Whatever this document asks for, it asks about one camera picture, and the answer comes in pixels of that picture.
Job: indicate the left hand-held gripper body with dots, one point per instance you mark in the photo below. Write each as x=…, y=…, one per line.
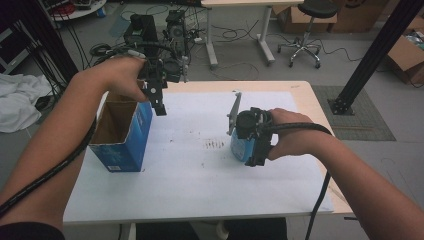
x=156, y=78

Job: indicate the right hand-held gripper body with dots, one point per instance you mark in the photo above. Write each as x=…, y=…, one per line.
x=248, y=123

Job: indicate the blue can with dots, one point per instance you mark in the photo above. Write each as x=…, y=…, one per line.
x=238, y=149

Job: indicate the person's left hand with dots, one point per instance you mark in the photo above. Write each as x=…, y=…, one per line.
x=116, y=75

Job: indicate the person's right hand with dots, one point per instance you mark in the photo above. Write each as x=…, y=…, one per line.
x=296, y=140

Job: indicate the open blue cardboard box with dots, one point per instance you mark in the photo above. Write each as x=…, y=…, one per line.
x=133, y=143

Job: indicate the black floor device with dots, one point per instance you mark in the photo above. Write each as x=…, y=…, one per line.
x=141, y=31

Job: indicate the grey computer tower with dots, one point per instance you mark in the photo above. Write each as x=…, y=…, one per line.
x=176, y=28

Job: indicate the white table mat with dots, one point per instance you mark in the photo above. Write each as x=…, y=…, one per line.
x=200, y=186

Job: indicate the round white table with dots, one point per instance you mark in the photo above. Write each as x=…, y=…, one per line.
x=80, y=10

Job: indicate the grey floor mat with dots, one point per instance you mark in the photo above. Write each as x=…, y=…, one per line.
x=363, y=123

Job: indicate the white desk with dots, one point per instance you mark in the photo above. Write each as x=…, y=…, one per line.
x=240, y=2

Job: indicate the black rack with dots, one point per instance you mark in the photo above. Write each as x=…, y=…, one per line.
x=40, y=40

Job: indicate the black swivel stool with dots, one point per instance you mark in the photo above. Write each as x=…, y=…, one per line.
x=316, y=8

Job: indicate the white cloth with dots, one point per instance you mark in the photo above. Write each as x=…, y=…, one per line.
x=20, y=100

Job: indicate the open brown cardboard box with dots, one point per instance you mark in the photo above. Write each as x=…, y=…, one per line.
x=405, y=56

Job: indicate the black metal stand post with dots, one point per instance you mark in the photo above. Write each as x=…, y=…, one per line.
x=376, y=53

